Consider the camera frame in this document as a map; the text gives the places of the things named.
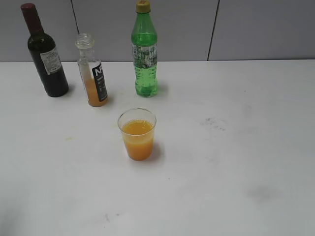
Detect transparent plastic cup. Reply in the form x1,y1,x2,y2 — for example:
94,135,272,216
118,108,157,161

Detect NFC orange juice bottle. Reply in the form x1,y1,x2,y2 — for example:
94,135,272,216
75,33,108,107

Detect green plastic soda bottle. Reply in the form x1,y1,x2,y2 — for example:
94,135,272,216
131,0,158,97

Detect dark red wine bottle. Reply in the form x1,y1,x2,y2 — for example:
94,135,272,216
21,3,69,97

